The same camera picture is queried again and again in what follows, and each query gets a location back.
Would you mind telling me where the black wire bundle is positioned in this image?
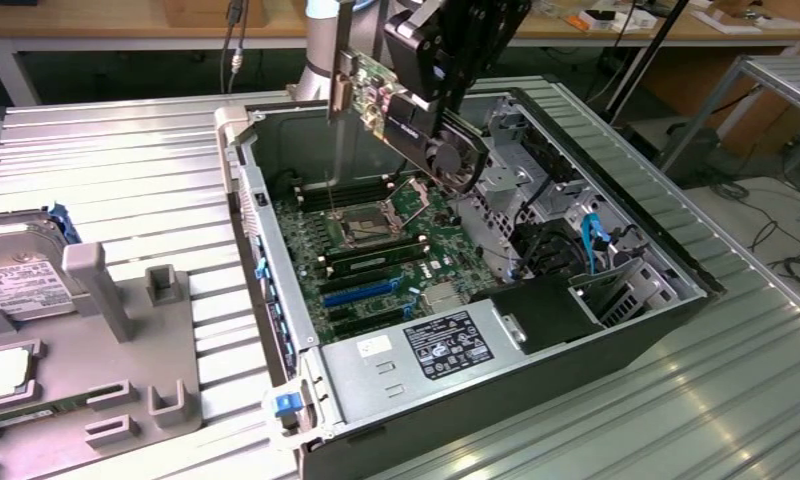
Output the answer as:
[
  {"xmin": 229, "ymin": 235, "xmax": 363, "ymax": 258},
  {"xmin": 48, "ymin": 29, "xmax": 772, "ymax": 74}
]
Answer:
[{"xmin": 509, "ymin": 222, "xmax": 585, "ymax": 281}]

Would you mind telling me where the grey parts rack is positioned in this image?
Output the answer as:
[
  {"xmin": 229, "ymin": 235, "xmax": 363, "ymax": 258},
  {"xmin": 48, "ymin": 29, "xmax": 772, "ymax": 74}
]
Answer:
[{"xmin": 0, "ymin": 242, "xmax": 206, "ymax": 480}]

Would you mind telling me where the black RAM slot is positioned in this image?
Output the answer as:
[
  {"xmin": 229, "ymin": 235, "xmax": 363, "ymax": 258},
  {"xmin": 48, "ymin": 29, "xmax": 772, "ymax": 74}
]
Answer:
[
  {"xmin": 322, "ymin": 241, "xmax": 429, "ymax": 267},
  {"xmin": 296, "ymin": 179, "xmax": 391, "ymax": 199},
  {"xmin": 321, "ymin": 236, "xmax": 428, "ymax": 262},
  {"xmin": 320, "ymin": 232, "xmax": 427, "ymax": 257},
  {"xmin": 296, "ymin": 174, "xmax": 389, "ymax": 194},
  {"xmin": 297, "ymin": 184, "xmax": 391, "ymax": 205}
]

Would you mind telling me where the black Nvidia graphics card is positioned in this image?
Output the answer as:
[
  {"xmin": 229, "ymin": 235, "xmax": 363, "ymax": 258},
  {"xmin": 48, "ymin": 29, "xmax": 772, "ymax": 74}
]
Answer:
[{"xmin": 324, "ymin": 47, "xmax": 493, "ymax": 195}]

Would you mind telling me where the silver socket cover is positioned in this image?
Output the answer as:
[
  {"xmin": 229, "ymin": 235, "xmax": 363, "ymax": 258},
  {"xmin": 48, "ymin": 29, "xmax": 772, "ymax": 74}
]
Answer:
[{"xmin": 383, "ymin": 177, "xmax": 440, "ymax": 224}]

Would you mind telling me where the silver CPU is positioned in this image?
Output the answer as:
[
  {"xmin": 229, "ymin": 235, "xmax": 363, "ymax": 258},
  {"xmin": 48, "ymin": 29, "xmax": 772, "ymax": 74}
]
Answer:
[{"xmin": 0, "ymin": 348, "xmax": 34, "ymax": 400}]

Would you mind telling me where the black box on floor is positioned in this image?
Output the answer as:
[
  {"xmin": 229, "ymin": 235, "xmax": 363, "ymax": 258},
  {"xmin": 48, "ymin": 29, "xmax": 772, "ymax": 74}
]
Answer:
[{"xmin": 623, "ymin": 117, "xmax": 721, "ymax": 176}]

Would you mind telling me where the silver hard disk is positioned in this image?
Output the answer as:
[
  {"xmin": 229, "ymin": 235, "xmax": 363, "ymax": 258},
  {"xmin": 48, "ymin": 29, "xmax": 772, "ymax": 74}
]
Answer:
[{"xmin": 0, "ymin": 212, "xmax": 81, "ymax": 321}]

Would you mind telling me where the black wire with plug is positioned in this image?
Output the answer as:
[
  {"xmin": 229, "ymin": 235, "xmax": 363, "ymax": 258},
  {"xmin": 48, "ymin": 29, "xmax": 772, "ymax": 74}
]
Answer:
[{"xmin": 603, "ymin": 224, "xmax": 652, "ymax": 261}]

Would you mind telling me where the blue wire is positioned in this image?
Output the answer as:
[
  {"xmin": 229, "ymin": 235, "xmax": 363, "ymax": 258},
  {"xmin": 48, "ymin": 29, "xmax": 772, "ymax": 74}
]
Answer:
[{"xmin": 579, "ymin": 212, "xmax": 607, "ymax": 277}]

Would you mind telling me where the orange and white box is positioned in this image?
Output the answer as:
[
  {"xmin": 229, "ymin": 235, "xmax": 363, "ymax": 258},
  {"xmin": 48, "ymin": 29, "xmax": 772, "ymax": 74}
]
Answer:
[{"xmin": 568, "ymin": 12, "xmax": 616, "ymax": 32}]

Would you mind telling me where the blue disk carrier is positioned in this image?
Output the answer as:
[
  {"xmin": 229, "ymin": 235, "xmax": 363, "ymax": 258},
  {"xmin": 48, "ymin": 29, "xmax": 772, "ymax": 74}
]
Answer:
[{"xmin": 44, "ymin": 201, "xmax": 82, "ymax": 249}]

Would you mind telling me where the open black PC case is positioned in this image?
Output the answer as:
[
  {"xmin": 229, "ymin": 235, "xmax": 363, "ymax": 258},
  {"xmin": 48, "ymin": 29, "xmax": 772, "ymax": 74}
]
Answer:
[{"xmin": 212, "ymin": 87, "xmax": 727, "ymax": 480}]

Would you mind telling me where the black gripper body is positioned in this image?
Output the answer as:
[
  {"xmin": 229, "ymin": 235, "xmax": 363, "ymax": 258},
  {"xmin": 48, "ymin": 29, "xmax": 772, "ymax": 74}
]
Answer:
[{"xmin": 437, "ymin": 0, "xmax": 532, "ymax": 97}]

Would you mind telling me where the metal frame table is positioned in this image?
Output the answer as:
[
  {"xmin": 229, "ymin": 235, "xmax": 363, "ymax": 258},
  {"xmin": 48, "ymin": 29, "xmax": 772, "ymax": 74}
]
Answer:
[{"xmin": 657, "ymin": 53, "xmax": 800, "ymax": 176}]

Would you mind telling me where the blue case release latch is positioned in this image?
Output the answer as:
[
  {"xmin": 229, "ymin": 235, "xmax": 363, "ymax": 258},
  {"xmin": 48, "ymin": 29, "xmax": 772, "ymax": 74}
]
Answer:
[{"xmin": 272, "ymin": 393, "xmax": 302, "ymax": 419}]

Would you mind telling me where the black plastic shroud box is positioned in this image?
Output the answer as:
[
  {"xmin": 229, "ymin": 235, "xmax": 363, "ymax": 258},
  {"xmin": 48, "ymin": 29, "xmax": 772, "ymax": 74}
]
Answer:
[{"xmin": 489, "ymin": 278, "xmax": 605, "ymax": 356}]

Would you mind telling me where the wooden desk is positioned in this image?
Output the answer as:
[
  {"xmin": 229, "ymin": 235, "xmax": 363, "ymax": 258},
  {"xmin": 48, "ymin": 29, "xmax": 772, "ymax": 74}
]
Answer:
[{"xmin": 0, "ymin": 0, "xmax": 800, "ymax": 51}]

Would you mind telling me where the green motherboard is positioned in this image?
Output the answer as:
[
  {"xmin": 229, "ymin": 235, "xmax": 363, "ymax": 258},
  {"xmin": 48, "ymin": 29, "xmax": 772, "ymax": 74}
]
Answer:
[{"xmin": 269, "ymin": 172, "xmax": 508, "ymax": 346}]

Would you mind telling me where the silver disk bay cage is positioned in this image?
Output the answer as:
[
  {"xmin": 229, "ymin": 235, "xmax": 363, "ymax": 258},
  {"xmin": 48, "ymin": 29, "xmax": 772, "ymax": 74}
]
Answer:
[{"xmin": 465, "ymin": 137, "xmax": 579, "ymax": 251}]

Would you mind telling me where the grey power supply unit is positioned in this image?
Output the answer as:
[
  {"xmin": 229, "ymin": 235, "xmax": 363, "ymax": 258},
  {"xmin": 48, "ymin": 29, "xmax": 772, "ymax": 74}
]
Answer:
[{"xmin": 313, "ymin": 299, "xmax": 529, "ymax": 426}]

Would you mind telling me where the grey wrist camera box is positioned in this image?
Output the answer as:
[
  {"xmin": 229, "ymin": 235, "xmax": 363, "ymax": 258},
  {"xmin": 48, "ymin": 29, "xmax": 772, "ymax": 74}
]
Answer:
[{"xmin": 399, "ymin": 0, "xmax": 445, "ymax": 24}]

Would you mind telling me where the thin locking lever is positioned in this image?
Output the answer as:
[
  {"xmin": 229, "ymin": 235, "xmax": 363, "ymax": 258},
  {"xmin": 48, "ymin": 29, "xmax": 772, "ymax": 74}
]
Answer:
[{"xmin": 324, "ymin": 171, "xmax": 340, "ymax": 221}]

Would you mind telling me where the silver chipset heat sink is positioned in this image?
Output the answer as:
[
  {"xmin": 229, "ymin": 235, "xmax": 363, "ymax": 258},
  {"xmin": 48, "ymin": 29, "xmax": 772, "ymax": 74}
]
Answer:
[{"xmin": 420, "ymin": 285, "xmax": 473, "ymax": 310}]

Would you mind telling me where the silver perforated disk bay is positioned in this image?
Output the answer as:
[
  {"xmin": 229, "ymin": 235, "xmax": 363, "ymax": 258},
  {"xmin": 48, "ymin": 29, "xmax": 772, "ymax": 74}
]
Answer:
[{"xmin": 565, "ymin": 257, "xmax": 701, "ymax": 331}]

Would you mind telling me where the thin black floor cable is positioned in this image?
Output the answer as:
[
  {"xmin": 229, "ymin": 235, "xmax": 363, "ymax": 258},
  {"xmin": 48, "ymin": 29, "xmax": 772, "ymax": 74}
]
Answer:
[{"xmin": 705, "ymin": 179, "xmax": 786, "ymax": 254}]

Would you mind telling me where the black pole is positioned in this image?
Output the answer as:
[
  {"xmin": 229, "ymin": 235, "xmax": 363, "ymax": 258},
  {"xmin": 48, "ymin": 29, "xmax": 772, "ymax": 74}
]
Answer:
[{"xmin": 603, "ymin": 0, "xmax": 693, "ymax": 121}]

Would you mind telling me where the long black expansion slot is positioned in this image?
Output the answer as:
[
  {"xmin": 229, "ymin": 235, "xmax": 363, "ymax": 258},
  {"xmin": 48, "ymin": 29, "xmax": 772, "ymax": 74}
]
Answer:
[
  {"xmin": 317, "ymin": 272, "xmax": 397, "ymax": 297},
  {"xmin": 331, "ymin": 305, "xmax": 409, "ymax": 337}
]

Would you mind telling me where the CPU socket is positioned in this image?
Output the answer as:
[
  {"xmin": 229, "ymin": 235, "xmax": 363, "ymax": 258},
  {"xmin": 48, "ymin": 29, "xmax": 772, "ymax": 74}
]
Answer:
[{"xmin": 336, "ymin": 204, "xmax": 401, "ymax": 250}]

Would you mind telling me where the small black box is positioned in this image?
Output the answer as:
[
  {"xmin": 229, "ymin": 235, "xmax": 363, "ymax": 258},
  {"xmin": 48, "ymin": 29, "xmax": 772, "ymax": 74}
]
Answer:
[{"xmin": 584, "ymin": 8, "xmax": 633, "ymax": 24}]

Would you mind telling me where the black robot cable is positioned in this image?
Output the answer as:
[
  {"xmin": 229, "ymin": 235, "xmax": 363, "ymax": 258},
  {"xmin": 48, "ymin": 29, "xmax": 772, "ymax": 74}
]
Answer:
[{"xmin": 220, "ymin": 0, "xmax": 253, "ymax": 95}]

